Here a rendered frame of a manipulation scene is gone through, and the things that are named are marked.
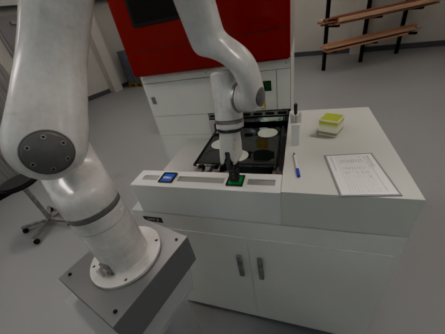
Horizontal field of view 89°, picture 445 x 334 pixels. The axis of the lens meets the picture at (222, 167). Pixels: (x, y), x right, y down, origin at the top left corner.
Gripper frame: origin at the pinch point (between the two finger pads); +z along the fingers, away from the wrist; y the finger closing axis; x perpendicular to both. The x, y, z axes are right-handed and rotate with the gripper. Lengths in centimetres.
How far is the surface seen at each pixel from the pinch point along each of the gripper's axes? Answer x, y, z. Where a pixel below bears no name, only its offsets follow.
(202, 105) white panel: -32, -56, -16
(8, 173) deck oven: -318, -94, 54
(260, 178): 8.0, -2.8, 2.3
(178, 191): -20.1, 3.3, 5.7
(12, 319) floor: -157, 16, 104
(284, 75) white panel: 13, -54, -27
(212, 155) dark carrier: -17.8, -27.1, 3.3
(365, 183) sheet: 37.9, -1.4, 1.7
